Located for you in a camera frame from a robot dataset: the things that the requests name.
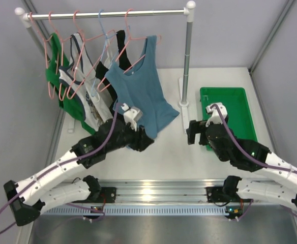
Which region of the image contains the blue tank top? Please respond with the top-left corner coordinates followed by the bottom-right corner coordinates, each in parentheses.
top-left (105, 36), bottom-right (180, 139)

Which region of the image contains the black tank top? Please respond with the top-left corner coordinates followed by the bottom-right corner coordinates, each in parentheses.
top-left (95, 30), bottom-right (133, 115)

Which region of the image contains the white garment rack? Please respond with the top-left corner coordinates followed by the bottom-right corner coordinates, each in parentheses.
top-left (14, 1), bottom-right (196, 130)

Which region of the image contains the green tank top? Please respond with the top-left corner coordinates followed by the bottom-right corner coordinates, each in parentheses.
top-left (45, 33), bottom-right (96, 135)

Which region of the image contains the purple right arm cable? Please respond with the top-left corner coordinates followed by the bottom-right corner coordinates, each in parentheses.
top-left (211, 103), bottom-right (297, 222)

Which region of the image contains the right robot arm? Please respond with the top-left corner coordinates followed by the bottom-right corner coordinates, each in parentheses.
top-left (186, 120), bottom-right (297, 211)

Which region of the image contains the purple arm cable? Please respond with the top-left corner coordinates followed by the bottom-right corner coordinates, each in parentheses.
top-left (211, 103), bottom-right (297, 222)
top-left (0, 103), bottom-right (125, 236)

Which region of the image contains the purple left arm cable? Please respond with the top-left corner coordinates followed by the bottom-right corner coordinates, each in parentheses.
top-left (0, 103), bottom-right (125, 236)

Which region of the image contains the green plastic tray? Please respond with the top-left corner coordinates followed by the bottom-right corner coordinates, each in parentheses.
top-left (200, 87), bottom-right (257, 141)

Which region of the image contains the aluminium rail base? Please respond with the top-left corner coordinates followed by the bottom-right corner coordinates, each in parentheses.
top-left (26, 179), bottom-right (297, 204)

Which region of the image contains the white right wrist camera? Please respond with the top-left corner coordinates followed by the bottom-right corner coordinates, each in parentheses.
top-left (205, 102), bottom-right (228, 127)

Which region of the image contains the white printed tank top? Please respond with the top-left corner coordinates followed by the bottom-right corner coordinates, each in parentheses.
top-left (58, 33), bottom-right (113, 131)

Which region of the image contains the perforated cable duct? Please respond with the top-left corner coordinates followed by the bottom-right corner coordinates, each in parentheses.
top-left (44, 205), bottom-right (243, 217)

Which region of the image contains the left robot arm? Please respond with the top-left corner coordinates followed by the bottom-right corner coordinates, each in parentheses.
top-left (4, 119), bottom-right (154, 226)

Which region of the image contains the blue wire hanger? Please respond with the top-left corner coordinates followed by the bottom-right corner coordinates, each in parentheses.
top-left (90, 9), bottom-right (116, 102)

